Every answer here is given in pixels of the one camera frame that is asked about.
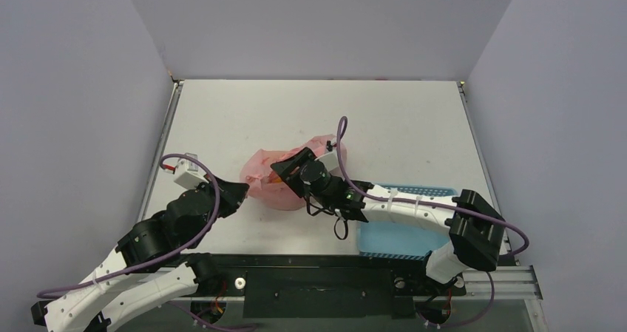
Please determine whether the pink plastic bag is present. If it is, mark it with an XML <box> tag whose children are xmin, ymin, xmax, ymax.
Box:
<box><xmin>240</xmin><ymin>135</ymin><xmax>336</xmax><ymax>211</ymax></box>

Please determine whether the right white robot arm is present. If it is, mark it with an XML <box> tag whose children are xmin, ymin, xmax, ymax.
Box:
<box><xmin>271</xmin><ymin>147</ymin><xmax>505</xmax><ymax>293</ymax></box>

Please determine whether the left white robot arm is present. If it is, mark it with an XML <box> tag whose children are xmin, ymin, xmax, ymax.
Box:
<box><xmin>30</xmin><ymin>179</ymin><xmax>249</xmax><ymax>331</ymax></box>

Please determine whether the blue plastic basket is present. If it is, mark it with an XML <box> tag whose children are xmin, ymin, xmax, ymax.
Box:
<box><xmin>356</xmin><ymin>183</ymin><xmax>460</xmax><ymax>262</ymax></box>

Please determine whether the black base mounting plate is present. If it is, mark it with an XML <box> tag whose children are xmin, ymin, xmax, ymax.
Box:
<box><xmin>180</xmin><ymin>254</ymin><xmax>467</xmax><ymax>322</ymax></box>

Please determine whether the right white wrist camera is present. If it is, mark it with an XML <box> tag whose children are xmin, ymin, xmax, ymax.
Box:
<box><xmin>316</xmin><ymin>141</ymin><xmax>339</xmax><ymax>172</ymax></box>

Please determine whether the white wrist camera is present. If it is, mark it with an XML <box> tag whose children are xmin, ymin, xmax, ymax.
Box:
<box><xmin>173</xmin><ymin>158</ymin><xmax>206</xmax><ymax>190</ymax></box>
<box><xmin>316</xmin><ymin>141</ymin><xmax>339</xmax><ymax>172</ymax></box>

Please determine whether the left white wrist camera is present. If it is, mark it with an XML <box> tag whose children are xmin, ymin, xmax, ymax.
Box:
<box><xmin>173</xmin><ymin>158</ymin><xmax>206</xmax><ymax>190</ymax></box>

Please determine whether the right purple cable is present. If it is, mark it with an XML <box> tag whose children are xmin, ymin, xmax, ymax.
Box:
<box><xmin>335</xmin><ymin>116</ymin><xmax>530</xmax><ymax>329</ymax></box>

